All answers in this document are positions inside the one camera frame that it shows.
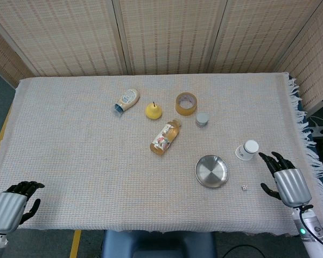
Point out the mayonnaise squeeze bottle blue cap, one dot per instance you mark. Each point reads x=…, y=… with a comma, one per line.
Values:
x=129, y=99

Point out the silver metal plate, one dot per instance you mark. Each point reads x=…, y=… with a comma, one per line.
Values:
x=211, y=172

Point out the white paper cup blue print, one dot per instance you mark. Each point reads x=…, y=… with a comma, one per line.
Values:
x=247, y=150

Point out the amber juice bottle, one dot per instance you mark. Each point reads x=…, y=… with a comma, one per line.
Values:
x=164, y=139

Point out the beige woven tablecloth with fringe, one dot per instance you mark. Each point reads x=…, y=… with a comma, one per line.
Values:
x=83, y=147

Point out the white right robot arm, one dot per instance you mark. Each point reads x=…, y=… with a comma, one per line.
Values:
x=315, y=242

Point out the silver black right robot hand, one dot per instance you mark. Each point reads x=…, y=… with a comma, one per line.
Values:
x=292, y=185

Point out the yellow pear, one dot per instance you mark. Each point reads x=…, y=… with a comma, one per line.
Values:
x=153, y=113

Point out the small white lidded jar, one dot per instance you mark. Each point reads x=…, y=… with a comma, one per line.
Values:
x=202, y=119

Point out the small white die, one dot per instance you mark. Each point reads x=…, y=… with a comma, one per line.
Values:
x=244, y=187

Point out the woven bamboo screen panel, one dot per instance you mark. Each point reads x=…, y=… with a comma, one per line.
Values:
x=172, y=35
x=312, y=67
x=5, y=61
x=64, y=37
x=263, y=35

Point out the brown packing tape roll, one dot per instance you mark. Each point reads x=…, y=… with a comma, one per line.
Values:
x=187, y=111

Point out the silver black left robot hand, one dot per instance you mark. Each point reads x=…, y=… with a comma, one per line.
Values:
x=8, y=209

